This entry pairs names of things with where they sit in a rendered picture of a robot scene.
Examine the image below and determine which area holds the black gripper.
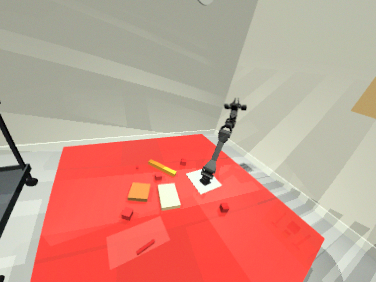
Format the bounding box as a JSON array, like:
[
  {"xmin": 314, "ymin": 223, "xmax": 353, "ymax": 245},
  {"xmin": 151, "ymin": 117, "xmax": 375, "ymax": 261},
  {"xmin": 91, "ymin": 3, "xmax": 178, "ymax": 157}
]
[{"xmin": 224, "ymin": 98, "xmax": 247, "ymax": 110}]

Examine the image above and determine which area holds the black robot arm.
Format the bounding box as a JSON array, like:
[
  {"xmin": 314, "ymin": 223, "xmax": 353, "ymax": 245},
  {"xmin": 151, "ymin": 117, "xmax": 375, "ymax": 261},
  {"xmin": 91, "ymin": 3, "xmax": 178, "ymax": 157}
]
[{"xmin": 199, "ymin": 102, "xmax": 238, "ymax": 187}]

